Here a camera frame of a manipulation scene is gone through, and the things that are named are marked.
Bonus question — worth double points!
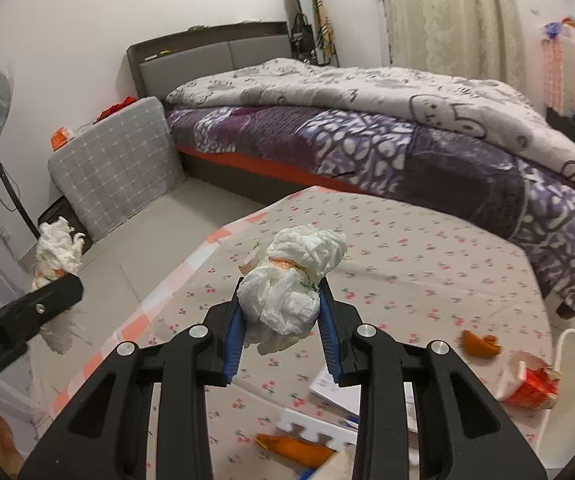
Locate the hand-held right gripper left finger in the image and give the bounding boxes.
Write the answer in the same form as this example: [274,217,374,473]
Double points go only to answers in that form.
[18,276,247,480]

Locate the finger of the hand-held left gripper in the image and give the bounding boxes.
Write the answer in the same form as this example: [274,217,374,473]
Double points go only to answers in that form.
[0,274,84,400]

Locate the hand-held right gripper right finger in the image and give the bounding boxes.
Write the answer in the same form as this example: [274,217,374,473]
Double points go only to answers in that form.
[317,277,548,480]

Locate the white paper tag with string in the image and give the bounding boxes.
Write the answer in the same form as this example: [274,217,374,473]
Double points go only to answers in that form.
[309,365,418,433]

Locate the white plastic bag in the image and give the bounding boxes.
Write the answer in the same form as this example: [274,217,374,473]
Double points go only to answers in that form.
[236,225,348,356]

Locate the white foam puzzle piece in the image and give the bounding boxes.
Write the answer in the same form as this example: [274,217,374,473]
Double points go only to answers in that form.
[274,407,358,448]

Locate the black low box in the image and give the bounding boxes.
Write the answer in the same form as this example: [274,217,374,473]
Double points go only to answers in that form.
[38,197,93,256]

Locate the cherry print tablecloth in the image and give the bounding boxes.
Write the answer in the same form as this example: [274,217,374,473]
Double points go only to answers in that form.
[28,185,561,480]

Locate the small orange peel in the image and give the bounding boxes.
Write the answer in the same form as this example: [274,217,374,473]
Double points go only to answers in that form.
[460,330,502,359]

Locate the grey checked folded mattress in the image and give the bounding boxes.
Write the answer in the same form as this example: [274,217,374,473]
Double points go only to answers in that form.
[48,96,186,241]

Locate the orange container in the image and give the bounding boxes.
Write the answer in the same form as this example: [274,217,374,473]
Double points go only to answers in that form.
[50,127,76,152]

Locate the purple patterned blanket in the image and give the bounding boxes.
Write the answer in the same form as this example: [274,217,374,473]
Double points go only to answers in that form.
[166,105,575,318]

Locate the crumpled red white paper cup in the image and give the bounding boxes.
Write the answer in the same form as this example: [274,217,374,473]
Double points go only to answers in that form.
[497,350,563,408]

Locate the red cloth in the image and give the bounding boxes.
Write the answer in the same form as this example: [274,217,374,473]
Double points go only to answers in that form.
[96,96,136,122]

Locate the grey cartoon print blanket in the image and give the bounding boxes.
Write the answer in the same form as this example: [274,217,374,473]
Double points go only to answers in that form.
[165,57,575,201]

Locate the black coat rack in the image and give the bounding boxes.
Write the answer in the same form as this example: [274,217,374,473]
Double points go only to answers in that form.
[287,0,341,68]

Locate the black hanging bag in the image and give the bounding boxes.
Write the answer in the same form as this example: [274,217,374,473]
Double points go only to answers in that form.
[290,12,317,61]

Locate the beige plaid scarf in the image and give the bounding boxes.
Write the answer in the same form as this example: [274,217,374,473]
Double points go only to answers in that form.
[295,0,338,63]

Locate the cream lace curtain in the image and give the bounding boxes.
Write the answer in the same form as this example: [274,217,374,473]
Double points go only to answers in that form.
[375,0,528,93]

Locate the colourful toy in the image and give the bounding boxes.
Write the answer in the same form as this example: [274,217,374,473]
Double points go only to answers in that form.
[542,19,575,41]

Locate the brown upholstered bed frame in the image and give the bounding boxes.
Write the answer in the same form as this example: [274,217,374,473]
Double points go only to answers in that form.
[126,21,368,201]

